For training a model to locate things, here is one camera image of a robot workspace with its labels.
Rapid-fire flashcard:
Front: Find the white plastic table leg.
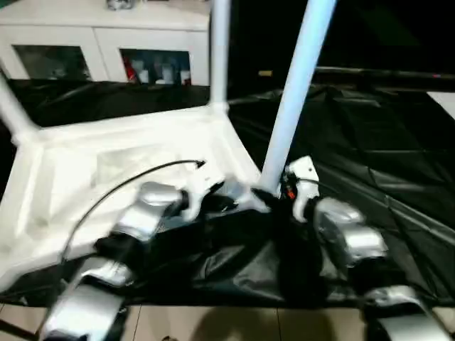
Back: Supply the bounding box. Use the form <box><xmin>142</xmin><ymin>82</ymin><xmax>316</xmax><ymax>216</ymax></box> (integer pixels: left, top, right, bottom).
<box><xmin>209</xmin><ymin>0</ymin><xmax>232</xmax><ymax>113</ymax></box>
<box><xmin>259</xmin><ymin>0</ymin><xmax>338</xmax><ymax>196</ymax></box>
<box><xmin>0</xmin><ymin>71</ymin><xmax>40</xmax><ymax>146</ymax></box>

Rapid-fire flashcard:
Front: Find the silver metal rail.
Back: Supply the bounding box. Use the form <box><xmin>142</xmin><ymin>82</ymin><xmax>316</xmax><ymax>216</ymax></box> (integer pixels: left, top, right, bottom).
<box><xmin>313</xmin><ymin>65</ymin><xmax>455</xmax><ymax>82</ymax></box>

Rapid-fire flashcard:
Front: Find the white cabinet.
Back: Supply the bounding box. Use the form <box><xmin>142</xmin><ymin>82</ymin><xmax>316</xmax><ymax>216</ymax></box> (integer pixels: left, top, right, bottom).
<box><xmin>0</xmin><ymin>0</ymin><xmax>213</xmax><ymax>86</ymax></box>

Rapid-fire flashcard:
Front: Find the red bottle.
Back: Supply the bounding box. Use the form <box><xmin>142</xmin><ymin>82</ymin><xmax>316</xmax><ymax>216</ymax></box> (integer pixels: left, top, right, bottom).
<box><xmin>124</xmin><ymin>57</ymin><xmax>137</xmax><ymax>83</ymax></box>

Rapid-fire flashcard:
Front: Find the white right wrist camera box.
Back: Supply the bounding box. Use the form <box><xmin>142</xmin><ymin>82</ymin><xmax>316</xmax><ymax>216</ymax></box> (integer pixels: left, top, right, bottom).
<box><xmin>283</xmin><ymin>156</ymin><xmax>319</xmax><ymax>220</ymax></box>

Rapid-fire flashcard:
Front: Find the black mat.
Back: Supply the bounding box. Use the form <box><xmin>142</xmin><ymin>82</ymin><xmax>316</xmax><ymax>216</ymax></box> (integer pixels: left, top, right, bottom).
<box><xmin>0</xmin><ymin>75</ymin><xmax>455</xmax><ymax>310</ymax></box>

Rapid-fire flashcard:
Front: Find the white plastic table top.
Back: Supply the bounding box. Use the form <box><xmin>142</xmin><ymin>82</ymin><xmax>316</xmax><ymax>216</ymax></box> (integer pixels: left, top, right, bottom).
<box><xmin>0</xmin><ymin>103</ymin><xmax>274</xmax><ymax>292</ymax></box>

